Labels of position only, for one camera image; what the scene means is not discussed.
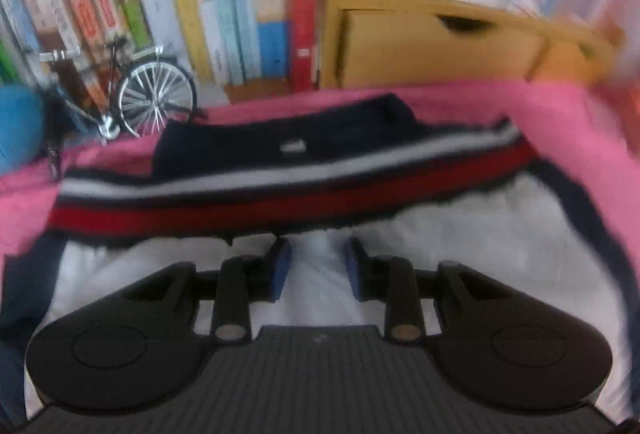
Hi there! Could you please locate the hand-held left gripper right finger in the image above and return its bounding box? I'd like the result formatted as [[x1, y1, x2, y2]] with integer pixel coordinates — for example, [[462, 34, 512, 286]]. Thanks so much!
[[348, 237, 511, 342]]

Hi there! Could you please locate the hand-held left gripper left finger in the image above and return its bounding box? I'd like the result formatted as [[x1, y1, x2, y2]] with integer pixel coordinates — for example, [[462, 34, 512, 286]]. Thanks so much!
[[122, 237, 292, 342]]

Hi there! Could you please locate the white navy red-striped jacket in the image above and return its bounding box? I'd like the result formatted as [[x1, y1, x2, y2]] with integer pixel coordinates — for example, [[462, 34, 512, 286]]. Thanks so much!
[[0, 94, 640, 430]]

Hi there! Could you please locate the miniature bicycle model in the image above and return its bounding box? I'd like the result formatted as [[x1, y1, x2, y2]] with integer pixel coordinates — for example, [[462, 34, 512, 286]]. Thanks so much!
[[40, 34, 201, 145]]

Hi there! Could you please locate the wooden drawer organizer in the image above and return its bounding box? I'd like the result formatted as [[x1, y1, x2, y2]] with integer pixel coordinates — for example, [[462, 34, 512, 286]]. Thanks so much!
[[320, 0, 616, 90]]

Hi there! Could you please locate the pink rabbit print blanket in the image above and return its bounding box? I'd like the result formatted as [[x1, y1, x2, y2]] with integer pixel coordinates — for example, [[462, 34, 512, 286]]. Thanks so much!
[[0, 82, 640, 260]]

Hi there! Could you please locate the blue plush ball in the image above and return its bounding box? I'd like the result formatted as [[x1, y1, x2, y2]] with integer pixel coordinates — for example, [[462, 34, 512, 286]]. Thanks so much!
[[0, 84, 48, 177]]

